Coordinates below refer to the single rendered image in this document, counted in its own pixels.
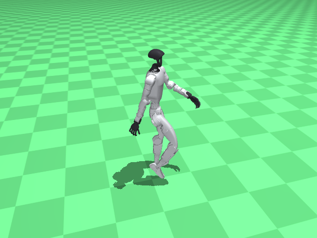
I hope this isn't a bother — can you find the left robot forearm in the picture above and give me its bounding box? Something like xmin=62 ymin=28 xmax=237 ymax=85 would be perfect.
xmin=173 ymin=83 xmax=189 ymax=98

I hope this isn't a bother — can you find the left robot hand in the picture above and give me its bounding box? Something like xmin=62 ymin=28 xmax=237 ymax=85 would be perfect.
xmin=186 ymin=92 xmax=201 ymax=108

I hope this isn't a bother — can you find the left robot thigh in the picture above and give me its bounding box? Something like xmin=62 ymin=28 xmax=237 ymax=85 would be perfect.
xmin=153 ymin=110 xmax=164 ymax=145

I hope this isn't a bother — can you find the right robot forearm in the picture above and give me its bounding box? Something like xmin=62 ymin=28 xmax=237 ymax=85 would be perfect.
xmin=135 ymin=99 xmax=147 ymax=122

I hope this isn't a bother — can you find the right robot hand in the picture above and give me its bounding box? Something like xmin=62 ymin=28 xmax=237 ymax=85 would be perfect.
xmin=129 ymin=119 xmax=142 ymax=136

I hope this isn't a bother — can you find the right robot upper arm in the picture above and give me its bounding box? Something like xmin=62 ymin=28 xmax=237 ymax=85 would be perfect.
xmin=141 ymin=74 xmax=156 ymax=105

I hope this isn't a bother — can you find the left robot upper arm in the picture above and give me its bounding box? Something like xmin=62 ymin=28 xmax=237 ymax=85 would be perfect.
xmin=161 ymin=66 xmax=175 ymax=89

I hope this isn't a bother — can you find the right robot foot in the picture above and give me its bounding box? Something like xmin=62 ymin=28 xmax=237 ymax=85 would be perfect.
xmin=150 ymin=163 xmax=165 ymax=179

